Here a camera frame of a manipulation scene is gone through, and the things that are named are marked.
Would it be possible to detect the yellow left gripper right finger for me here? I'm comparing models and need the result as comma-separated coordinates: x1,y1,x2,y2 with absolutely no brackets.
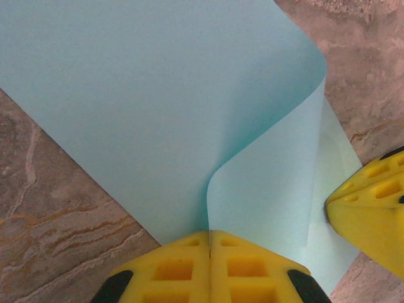
210,230,332,303

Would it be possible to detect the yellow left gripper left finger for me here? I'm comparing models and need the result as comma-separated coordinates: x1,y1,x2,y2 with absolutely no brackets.
91,230,211,303

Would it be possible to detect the light blue paper sheet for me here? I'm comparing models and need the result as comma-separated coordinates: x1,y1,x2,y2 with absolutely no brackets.
0,0,364,297

